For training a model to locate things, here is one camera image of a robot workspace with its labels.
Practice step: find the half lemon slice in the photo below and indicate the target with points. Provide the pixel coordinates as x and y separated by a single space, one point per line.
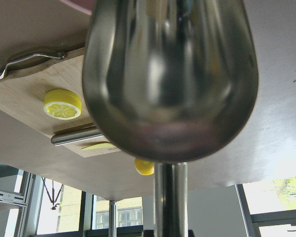
62 104

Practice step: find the yellow lemon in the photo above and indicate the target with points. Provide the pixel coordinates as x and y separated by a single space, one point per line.
144 167

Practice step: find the steel ice scoop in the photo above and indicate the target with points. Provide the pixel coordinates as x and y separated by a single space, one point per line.
170 81

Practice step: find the wooden cutting board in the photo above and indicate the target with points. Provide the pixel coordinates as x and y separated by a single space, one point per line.
22 94

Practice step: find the yellow plastic knife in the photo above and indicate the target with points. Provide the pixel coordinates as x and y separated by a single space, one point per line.
100 145

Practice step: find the steel muddler rod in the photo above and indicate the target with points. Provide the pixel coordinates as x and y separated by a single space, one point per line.
83 134

